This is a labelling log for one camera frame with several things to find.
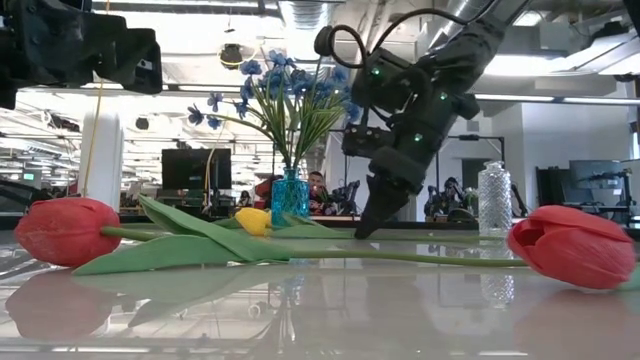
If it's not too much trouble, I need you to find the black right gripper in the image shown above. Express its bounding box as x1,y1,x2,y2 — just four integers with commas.
354,107,445,241

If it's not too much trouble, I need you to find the blue glass vase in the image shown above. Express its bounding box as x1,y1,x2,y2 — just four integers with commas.
270,167,311,229

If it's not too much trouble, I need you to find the yellow artificial tulip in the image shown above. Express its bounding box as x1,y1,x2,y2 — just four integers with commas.
233,206,504,244

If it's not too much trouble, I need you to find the red artificial tulip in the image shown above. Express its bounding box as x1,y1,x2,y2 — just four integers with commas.
13,193,529,277
506,204,640,292

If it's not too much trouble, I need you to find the clear textured glass vase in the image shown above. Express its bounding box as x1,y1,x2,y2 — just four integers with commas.
477,159,513,237

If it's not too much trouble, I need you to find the person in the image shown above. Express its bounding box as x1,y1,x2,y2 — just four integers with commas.
305,170,334,204

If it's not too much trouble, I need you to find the white pillar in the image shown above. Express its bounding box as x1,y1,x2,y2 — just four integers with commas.
77,109,126,211

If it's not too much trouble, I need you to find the black ceiling device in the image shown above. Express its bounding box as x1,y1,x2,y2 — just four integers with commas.
219,43,245,70

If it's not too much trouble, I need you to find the black computer monitor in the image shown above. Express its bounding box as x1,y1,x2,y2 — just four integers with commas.
160,147,234,191

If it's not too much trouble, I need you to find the dark desk monitor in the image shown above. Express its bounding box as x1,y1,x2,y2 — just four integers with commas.
568,159,625,204

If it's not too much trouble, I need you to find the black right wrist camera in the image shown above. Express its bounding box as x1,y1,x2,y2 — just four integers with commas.
341,124,397,159

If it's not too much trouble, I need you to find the yellow hanging cable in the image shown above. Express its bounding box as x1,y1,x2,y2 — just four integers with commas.
81,79,104,199

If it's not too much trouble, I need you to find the black background rig frame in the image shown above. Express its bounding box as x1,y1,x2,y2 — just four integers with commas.
439,133,506,176

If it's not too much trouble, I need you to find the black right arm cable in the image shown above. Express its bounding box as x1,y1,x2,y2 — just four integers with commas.
313,7,496,71

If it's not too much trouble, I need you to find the silver ceiling air duct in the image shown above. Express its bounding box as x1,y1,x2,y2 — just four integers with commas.
277,0,346,61

